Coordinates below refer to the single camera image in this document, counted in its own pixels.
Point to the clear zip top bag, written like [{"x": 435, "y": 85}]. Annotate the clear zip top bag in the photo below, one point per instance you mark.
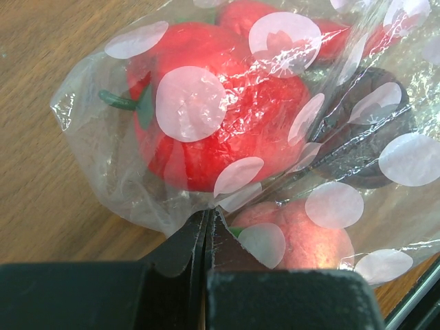
[{"x": 312, "y": 125}]

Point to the fake dark purple fruit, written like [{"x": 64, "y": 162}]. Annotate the fake dark purple fruit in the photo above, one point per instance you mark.
[{"x": 366, "y": 114}]

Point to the fake red chili pepper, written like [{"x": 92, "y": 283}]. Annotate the fake red chili pepper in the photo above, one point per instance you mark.
[{"x": 277, "y": 38}]

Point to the fake red bell pepper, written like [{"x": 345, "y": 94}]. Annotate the fake red bell pepper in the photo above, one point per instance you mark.
[{"x": 202, "y": 105}]

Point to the fake peach pink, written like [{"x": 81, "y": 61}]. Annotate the fake peach pink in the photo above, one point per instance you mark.
[{"x": 286, "y": 238}]

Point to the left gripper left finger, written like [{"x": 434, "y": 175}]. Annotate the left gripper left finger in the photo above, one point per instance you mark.
[{"x": 160, "y": 291}]

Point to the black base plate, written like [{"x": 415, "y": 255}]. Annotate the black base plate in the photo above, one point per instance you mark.
[{"x": 419, "y": 309}]

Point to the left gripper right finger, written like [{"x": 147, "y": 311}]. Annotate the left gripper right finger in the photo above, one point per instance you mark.
[{"x": 241, "y": 293}]

